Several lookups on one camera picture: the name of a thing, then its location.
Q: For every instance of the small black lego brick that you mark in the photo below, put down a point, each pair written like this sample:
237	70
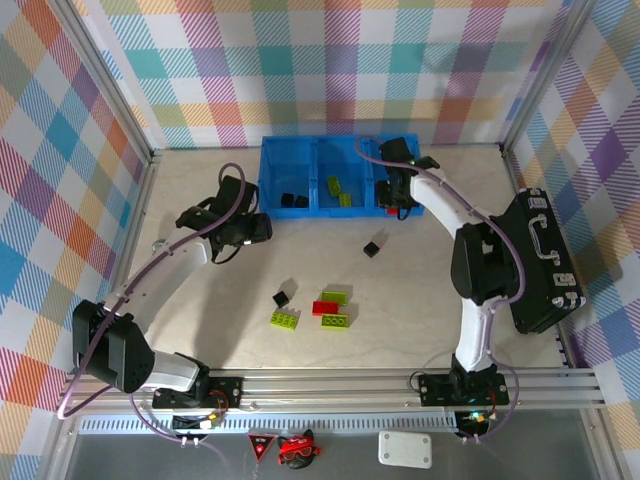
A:
301	201
280	299
370	248
287	200

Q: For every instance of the yellow power connector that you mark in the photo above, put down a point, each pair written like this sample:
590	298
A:
477	416
212	422

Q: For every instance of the aluminium corner post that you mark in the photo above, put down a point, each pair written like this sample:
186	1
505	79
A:
107	75
545	75

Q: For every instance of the red gumball machine toy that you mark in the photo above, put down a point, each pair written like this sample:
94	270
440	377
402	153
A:
159	245

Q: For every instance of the black hard case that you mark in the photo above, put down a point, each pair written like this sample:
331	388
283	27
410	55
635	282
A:
540	280

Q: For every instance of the lime green lego brick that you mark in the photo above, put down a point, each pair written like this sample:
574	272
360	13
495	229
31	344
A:
335	321
333	184
285	319
334	297
345	199

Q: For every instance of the red triangle sticker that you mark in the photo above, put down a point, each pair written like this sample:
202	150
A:
259	446

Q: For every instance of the white rectangular plate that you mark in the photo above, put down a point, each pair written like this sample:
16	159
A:
405	449

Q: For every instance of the blue plastic bin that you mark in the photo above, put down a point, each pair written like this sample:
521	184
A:
342	160
285	165
420	200

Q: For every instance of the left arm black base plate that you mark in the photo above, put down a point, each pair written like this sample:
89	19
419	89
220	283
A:
230	392

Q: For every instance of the right black-white robot arm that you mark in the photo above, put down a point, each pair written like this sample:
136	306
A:
440	200

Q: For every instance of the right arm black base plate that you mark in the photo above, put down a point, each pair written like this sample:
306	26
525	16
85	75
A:
432	395

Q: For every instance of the left black-white robot arm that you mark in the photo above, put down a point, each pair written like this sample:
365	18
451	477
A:
170	272

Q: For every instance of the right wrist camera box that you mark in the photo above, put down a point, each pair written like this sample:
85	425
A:
427	162

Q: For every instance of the aluminium cross rail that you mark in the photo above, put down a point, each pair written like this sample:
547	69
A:
325	390

